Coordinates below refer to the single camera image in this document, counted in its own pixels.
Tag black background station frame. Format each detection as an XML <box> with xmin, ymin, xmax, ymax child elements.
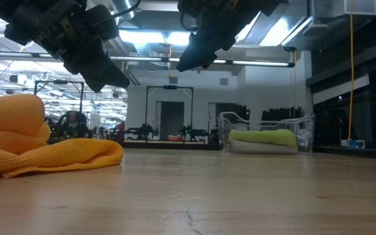
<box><xmin>33</xmin><ymin>80</ymin><xmax>86</xmax><ymax>114</ymax></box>
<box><xmin>145</xmin><ymin>85</ymin><xmax>195</xmax><ymax>141</ymax></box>

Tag orange microfiber towel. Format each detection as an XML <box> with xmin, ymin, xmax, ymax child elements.
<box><xmin>0</xmin><ymin>93</ymin><xmax>125</xmax><ymax>179</ymax></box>

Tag long ceiling light bar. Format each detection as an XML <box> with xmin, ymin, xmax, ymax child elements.
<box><xmin>0</xmin><ymin>50</ymin><xmax>296</xmax><ymax>68</ymax></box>

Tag small white blue box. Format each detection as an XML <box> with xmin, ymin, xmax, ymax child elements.
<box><xmin>340</xmin><ymin>139</ymin><xmax>366</xmax><ymax>149</ymax></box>

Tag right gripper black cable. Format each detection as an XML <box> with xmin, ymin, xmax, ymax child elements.
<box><xmin>179</xmin><ymin>12</ymin><xmax>199</xmax><ymax>33</ymax></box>

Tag light grey microfiber towel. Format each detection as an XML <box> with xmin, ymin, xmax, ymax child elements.
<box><xmin>230</xmin><ymin>140</ymin><xmax>298</xmax><ymax>154</ymax></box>

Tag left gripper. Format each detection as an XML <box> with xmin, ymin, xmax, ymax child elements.
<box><xmin>0</xmin><ymin>0</ymin><xmax>131</xmax><ymax>93</ymax></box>

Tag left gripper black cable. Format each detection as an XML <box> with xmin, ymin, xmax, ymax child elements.
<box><xmin>111</xmin><ymin>0</ymin><xmax>142</xmax><ymax>19</ymax></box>

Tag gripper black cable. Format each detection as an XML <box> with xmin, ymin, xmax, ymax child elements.
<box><xmin>179</xmin><ymin>12</ymin><xmax>199</xmax><ymax>33</ymax></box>
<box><xmin>111</xmin><ymin>0</ymin><xmax>142</xmax><ymax>19</ymax></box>

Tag clear plastic bin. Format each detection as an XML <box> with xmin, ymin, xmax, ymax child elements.
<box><xmin>216</xmin><ymin>111</ymin><xmax>317</xmax><ymax>155</ymax></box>

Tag dark background table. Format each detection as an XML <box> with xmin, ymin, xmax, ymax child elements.
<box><xmin>122</xmin><ymin>139</ymin><xmax>221</xmax><ymax>151</ymax></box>

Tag lime green microfiber towel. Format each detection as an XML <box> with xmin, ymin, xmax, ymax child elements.
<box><xmin>228</xmin><ymin>129</ymin><xmax>298</xmax><ymax>148</ymax></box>

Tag dark background robot station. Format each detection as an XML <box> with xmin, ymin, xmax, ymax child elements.
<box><xmin>46</xmin><ymin>110</ymin><xmax>89</xmax><ymax>138</ymax></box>

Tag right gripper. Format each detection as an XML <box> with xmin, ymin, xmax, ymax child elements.
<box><xmin>176</xmin><ymin>0</ymin><xmax>290</xmax><ymax>73</ymax></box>

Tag hanging yellow cable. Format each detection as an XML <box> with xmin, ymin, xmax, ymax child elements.
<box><xmin>348</xmin><ymin>0</ymin><xmax>356</xmax><ymax>141</ymax></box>

